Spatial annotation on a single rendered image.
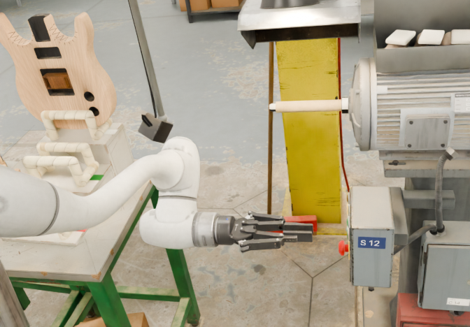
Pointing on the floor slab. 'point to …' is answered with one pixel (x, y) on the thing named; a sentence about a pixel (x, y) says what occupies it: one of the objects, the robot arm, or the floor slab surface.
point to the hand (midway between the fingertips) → (298, 232)
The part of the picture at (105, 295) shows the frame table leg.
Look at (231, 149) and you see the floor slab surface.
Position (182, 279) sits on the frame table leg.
